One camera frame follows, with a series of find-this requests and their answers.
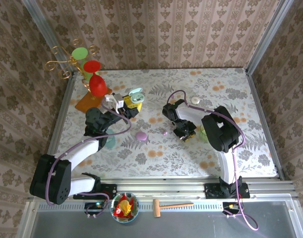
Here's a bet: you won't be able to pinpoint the mint green earbud charging case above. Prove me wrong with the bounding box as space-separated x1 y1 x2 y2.
128 87 146 104

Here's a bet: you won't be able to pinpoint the green plastic cup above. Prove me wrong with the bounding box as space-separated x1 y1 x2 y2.
199 123 211 144

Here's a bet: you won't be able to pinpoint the orange wooden rack base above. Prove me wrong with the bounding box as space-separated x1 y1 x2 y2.
74 87 113 117

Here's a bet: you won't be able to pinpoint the teal plastic cup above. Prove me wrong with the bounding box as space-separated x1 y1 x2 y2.
101 135 116 151

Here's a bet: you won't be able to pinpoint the red plastic wine glass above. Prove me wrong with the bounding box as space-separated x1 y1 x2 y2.
83 60 107 98

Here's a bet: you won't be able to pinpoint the green plastic wine glass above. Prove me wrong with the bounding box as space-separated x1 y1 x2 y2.
71 47 101 82

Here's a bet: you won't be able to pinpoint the wooden mallet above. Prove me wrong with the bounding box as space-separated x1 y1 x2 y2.
152 198 194 218

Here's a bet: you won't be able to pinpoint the black controller board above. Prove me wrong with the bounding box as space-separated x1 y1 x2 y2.
222 202 242 216
84 202 104 216

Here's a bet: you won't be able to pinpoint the red yellow crumpled wrappers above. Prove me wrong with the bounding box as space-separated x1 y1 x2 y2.
113 194 135 219

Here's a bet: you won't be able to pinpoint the clear glass bowl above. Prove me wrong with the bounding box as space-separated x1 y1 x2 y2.
110 192 140 224

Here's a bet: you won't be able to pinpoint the aluminium table side rail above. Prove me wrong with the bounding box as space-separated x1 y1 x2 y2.
245 69 285 180
48 73 77 156

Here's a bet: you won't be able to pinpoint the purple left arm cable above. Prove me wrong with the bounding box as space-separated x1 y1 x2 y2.
46 98 132 218

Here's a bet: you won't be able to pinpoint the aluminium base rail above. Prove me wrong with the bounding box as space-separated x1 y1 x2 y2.
27 177 298 200

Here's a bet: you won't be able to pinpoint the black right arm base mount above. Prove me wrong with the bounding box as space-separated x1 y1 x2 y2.
204 182 251 199

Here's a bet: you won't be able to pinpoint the gold wire glass rack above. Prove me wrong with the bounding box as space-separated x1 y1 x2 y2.
44 38 100 100

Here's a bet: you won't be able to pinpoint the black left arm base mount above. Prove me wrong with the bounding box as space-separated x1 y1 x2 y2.
73 183 118 200

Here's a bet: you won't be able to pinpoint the grey slotted cable duct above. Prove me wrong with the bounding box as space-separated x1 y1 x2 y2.
35 202 243 212

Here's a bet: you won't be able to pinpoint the aluminium frame post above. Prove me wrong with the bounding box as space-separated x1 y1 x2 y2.
245 0 295 75
20 0 77 77

